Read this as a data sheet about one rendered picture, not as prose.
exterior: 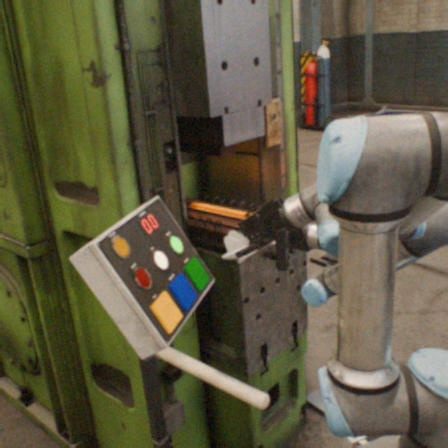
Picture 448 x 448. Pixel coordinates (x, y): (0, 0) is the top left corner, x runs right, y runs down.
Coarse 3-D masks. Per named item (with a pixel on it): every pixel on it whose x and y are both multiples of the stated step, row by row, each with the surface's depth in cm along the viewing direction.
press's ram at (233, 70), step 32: (192, 0) 141; (224, 0) 145; (256, 0) 155; (192, 32) 144; (224, 32) 148; (256, 32) 158; (192, 64) 148; (224, 64) 150; (256, 64) 161; (192, 96) 152; (224, 96) 152; (256, 96) 163
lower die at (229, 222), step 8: (192, 200) 202; (200, 200) 202; (192, 208) 191; (232, 208) 189; (208, 216) 183; (216, 216) 183; (224, 216) 181; (232, 216) 178; (192, 224) 180; (200, 224) 179; (208, 224) 178; (216, 224) 177; (224, 224) 174; (232, 224) 173; (192, 232) 180; (200, 232) 177; (208, 232) 174; (216, 232) 171; (224, 232) 170; (240, 232) 170
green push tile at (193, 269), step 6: (192, 258) 136; (192, 264) 134; (198, 264) 136; (186, 270) 130; (192, 270) 132; (198, 270) 135; (192, 276) 131; (198, 276) 134; (204, 276) 136; (192, 282) 131; (198, 282) 132; (204, 282) 135; (198, 288) 131
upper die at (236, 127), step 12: (252, 108) 163; (180, 120) 166; (192, 120) 162; (204, 120) 159; (216, 120) 156; (228, 120) 156; (240, 120) 160; (252, 120) 164; (180, 132) 168; (192, 132) 164; (204, 132) 161; (216, 132) 157; (228, 132) 157; (240, 132) 161; (252, 132) 165; (264, 132) 170; (204, 144) 162; (216, 144) 159; (228, 144) 158
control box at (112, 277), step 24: (144, 216) 127; (168, 216) 136; (96, 240) 109; (144, 240) 122; (168, 240) 131; (96, 264) 109; (120, 264) 111; (144, 264) 118; (168, 264) 126; (96, 288) 111; (120, 288) 109; (144, 288) 114; (168, 288) 122; (120, 312) 112; (144, 312) 111; (144, 336) 112; (168, 336) 113
